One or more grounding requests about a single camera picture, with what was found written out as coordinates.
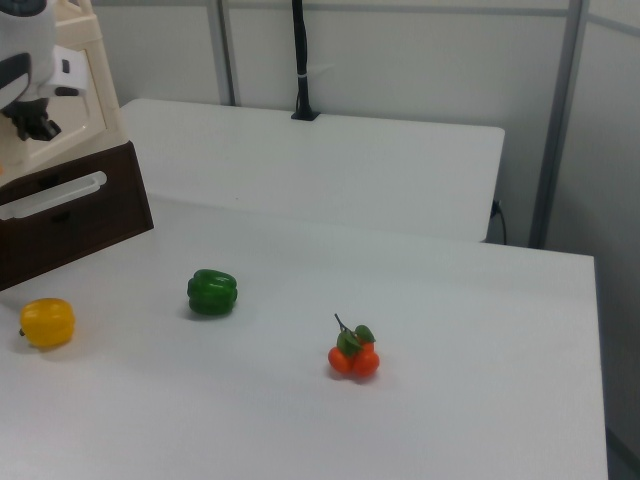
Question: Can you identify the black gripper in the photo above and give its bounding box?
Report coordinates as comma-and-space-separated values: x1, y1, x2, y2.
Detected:
0, 97, 63, 141

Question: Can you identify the dark brown wooden drawer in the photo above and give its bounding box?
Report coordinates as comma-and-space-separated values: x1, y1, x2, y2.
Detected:
0, 141, 155, 293

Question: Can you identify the yellow bell pepper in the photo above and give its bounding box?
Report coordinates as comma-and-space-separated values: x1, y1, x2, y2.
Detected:
18, 297, 76, 349

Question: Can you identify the green bell pepper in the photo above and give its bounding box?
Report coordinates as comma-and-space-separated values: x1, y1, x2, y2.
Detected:
186, 268, 239, 318

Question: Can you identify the orange fruit cluster with leaves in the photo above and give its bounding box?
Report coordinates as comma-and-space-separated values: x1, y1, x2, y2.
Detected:
327, 312, 382, 379

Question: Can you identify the white drawer handle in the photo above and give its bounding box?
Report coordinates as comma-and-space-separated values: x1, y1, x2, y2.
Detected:
0, 170, 108, 222

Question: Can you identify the narrow grey partition post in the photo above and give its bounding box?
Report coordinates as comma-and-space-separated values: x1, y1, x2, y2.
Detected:
206, 0, 242, 107

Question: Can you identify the black clamped camera pole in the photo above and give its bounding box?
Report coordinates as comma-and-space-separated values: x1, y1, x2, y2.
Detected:
290, 0, 322, 123

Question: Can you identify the black power cable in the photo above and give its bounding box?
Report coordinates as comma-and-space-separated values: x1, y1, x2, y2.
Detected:
491, 199, 508, 246

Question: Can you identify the wide grey partition post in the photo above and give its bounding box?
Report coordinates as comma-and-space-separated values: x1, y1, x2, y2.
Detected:
528, 0, 589, 250

